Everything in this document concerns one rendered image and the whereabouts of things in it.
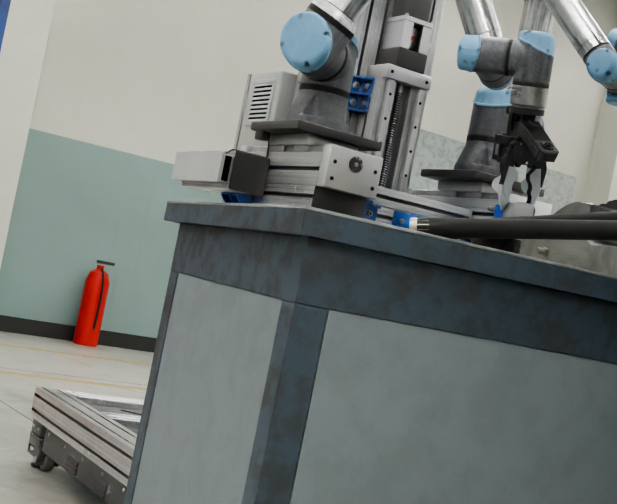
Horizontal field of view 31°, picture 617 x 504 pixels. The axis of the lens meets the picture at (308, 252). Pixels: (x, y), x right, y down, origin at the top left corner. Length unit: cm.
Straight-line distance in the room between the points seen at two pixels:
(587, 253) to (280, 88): 121
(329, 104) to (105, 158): 506
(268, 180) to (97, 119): 496
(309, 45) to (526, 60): 45
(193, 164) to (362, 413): 122
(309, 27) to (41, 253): 513
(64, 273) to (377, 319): 596
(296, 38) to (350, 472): 112
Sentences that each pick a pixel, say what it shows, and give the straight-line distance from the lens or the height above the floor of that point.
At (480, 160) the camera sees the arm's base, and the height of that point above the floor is 107.
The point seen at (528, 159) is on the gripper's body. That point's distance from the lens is 230.
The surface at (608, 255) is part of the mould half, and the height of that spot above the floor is 84.
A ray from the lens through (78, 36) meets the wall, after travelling 742.
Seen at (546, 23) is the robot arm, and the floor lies 147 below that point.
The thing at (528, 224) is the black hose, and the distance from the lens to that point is 165.
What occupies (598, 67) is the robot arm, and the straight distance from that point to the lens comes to 270.
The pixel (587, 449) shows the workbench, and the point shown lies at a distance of 173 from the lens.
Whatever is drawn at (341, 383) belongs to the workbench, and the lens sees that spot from 151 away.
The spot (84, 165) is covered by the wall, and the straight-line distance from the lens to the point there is 740.
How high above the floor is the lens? 71
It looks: 1 degrees up
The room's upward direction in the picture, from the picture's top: 11 degrees clockwise
